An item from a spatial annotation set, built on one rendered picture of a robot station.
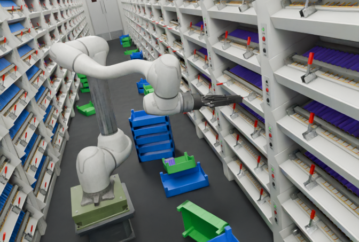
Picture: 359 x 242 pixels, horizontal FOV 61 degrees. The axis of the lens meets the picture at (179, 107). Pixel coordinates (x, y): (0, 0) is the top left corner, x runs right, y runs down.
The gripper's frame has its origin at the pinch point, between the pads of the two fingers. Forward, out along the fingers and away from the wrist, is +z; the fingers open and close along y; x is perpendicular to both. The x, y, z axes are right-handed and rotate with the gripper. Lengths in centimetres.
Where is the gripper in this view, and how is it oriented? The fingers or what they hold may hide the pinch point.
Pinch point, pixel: (234, 99)
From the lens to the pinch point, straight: 142.7
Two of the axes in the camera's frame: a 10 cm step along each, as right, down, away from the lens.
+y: 2.3, 3.2, -9.2
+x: 0.1, -9.4, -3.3
